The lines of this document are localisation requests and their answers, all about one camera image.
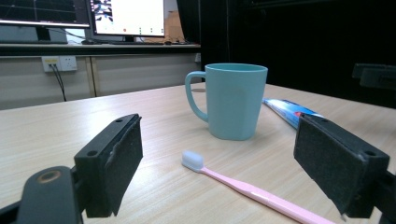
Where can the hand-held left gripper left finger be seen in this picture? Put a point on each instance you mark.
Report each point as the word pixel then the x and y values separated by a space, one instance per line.
pixel 102 174

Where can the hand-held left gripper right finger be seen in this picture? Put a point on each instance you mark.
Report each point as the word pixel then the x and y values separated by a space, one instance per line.
pixel 336 161

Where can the blue toothpaste tube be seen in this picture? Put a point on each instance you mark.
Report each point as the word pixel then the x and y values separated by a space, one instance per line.
pixel 286 110

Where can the pink toothbrush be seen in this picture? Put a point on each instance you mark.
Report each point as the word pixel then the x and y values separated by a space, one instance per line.
pixel 249 189

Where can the light blue plastic cup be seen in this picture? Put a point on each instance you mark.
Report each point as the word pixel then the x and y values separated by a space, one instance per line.
pixel 236 102

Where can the dark blurred device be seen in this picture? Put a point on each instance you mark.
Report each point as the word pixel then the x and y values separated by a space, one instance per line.
pixel 376 76

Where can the black curtain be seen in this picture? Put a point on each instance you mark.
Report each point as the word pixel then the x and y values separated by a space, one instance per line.
pixel 311 37

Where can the black computer mouse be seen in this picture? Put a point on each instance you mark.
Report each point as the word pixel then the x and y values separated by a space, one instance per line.
pixel 89 41

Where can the black keyboard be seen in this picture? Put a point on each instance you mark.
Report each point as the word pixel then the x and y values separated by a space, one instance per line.
pixel 137 43

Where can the bright computer monitor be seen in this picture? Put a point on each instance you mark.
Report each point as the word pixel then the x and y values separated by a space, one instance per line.
pixel 130 15

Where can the cardboard box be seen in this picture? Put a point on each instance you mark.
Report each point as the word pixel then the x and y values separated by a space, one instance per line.
pixel 174 28

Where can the dark computer monitor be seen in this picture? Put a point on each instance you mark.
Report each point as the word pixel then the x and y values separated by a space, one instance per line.
pixel 43 11

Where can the white wall socket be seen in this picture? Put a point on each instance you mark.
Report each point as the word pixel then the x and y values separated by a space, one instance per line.
pixel 67 63

